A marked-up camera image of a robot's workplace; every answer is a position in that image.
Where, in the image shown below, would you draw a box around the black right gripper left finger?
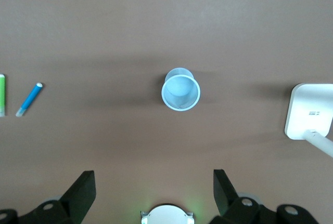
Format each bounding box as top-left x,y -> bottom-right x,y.
0,170 -> 97,224

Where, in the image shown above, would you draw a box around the brown table cover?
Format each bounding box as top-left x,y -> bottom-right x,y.
0,0 -> 333,224

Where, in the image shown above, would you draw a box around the white lamp stand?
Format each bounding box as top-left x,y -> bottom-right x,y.
284,83 -> 333,160

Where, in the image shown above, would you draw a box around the green marker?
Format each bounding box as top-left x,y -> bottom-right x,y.
0,74 -> 6,117

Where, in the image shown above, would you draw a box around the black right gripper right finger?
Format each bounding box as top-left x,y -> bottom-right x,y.
210,168 -> 321,224

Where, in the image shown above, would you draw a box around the translucent blue cup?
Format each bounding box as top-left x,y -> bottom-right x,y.
161,67 -> 201,112

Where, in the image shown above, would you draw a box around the blue marker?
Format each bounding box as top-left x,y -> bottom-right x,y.
15,82 -> 44,117

